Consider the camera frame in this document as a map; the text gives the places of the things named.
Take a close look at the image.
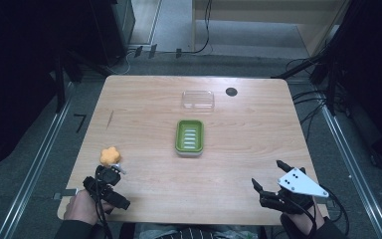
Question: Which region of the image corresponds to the light wooden furniture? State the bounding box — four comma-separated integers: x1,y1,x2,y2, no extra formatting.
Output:
191,0,351,58

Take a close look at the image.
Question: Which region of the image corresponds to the hand-held gripper cable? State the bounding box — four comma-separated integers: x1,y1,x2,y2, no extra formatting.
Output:
289,185,350,237
94,172,114,239

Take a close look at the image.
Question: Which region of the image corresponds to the white floor cable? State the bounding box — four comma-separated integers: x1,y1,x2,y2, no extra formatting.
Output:
107,49,137,76

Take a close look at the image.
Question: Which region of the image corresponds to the black stand with cables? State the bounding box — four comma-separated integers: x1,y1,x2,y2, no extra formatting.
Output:
272,33,356,140

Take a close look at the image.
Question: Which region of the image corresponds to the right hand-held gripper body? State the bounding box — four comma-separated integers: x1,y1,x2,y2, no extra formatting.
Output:
259,166,330,215

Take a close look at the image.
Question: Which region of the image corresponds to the orange flower-shaped soap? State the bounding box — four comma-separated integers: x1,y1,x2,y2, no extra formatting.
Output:
99,146,121,167

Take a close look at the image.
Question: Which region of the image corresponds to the person's left hand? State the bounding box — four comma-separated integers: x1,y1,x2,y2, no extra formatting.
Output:
63,189,114,226

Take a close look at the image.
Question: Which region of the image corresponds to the green soap dish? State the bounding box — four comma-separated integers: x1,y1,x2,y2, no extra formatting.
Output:
174,119,205,158

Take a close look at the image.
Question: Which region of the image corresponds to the left hand-held gripper cable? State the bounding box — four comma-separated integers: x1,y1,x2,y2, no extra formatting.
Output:
94,172,114,239

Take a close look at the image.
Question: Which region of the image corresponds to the person's right hand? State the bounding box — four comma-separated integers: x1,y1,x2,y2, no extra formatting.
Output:
280,202,325,235

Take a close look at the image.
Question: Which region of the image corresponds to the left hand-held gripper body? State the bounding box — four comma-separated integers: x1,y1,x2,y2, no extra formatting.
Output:
82,164,131,211

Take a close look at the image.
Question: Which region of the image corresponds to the clear plastic container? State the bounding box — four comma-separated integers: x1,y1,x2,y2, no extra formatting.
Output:
181,90,216,113

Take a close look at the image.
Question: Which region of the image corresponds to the black cabinet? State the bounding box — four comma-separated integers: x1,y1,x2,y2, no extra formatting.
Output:
89,0,136,68

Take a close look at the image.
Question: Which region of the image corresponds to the black floor cable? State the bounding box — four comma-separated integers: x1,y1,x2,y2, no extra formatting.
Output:
175,0,214,56

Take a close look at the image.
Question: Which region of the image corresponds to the right hand-held gripper cable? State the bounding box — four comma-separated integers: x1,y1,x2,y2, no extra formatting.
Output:
289,185,350,237

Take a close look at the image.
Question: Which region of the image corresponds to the metal floor rail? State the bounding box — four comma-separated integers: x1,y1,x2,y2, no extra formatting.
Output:
0,83,76,239
320,105,382,239

